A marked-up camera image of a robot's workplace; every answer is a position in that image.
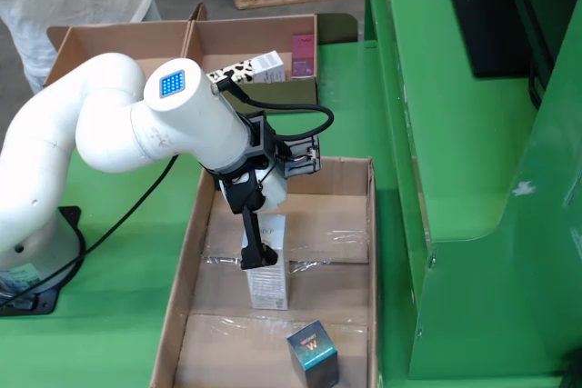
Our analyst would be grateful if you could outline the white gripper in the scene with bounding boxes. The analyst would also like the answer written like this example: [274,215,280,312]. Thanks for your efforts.
[222,167,288,271]

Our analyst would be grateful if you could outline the tall white product box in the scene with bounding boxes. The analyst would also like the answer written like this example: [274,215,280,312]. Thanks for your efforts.
[240,214,289,311]

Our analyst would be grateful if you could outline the large shallow cardboard tray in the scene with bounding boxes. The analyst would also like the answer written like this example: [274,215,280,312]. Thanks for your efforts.
[149,155,379,388]

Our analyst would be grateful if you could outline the blue box with W print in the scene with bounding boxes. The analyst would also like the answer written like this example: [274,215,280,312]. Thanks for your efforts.
[286,319,340,388]

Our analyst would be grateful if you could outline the pink product box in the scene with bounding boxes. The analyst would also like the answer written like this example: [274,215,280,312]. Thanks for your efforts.
[289,33,316,79]

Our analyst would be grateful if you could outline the cardboard box with olive flap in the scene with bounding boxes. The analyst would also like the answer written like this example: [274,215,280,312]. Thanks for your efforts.
[181,2,359,115]

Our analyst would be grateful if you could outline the empty cardboard box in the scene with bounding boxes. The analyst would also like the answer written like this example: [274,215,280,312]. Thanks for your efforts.
[44,19,192,89]

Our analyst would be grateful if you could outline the cow print carton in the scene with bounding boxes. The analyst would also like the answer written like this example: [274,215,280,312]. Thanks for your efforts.
[206,50,286,85]

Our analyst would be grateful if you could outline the black flat monitor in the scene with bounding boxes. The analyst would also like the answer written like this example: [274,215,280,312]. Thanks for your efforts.
[438,0,556,79]

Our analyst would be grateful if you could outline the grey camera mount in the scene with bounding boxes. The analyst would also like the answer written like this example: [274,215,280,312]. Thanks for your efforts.
[204,110,323,180]

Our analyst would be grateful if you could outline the black power cable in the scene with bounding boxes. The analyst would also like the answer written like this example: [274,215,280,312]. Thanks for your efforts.
[0,154,179,310]

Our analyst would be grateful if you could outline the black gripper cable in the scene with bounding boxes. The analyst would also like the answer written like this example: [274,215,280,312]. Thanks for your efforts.
[211,78,336,139]

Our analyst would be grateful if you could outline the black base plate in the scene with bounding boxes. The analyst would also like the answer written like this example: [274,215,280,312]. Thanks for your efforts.
[0,205,87,316]

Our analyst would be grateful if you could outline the black cable loop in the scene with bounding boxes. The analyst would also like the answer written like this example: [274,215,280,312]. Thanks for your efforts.
[527,63,547,110]

